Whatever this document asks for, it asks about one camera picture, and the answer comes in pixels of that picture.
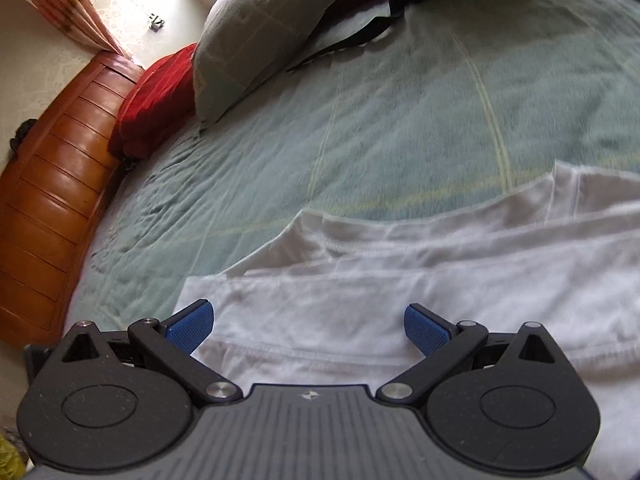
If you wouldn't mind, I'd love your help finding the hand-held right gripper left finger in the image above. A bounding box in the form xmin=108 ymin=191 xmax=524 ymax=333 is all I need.
xmin=59 ymin=299 xmax=243 ymax=406

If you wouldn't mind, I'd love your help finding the red pillow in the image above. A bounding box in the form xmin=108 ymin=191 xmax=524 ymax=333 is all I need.
xmin=107 ymin=42 xmax=201 ymax=161

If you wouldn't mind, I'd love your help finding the pink curtain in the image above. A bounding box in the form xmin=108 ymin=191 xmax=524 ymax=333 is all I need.
xmin=0 ymin=0 xmax=132 ymax=58

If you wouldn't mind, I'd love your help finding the grey pillow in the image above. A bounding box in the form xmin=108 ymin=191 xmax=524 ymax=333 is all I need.
xmin=192 ymin=0 xmax=358 ymax=131

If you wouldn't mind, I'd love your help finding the small black cloth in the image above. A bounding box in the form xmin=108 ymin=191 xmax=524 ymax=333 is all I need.
xmin=9 ymin=119 xmax=37 ymax=153

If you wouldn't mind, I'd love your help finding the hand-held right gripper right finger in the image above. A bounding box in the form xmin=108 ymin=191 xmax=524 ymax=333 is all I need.
xmin=376 ymin=302 xmax=571 ymax=406

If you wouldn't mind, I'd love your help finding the white printed t-shirt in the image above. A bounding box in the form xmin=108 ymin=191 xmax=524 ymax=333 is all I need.
xmin=172 ymin=159 xmax=640 ymax=401

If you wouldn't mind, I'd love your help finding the wooden headboard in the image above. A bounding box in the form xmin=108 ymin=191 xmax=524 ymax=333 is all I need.
xmin=0 ymin=50 xmax=146 ymax=346

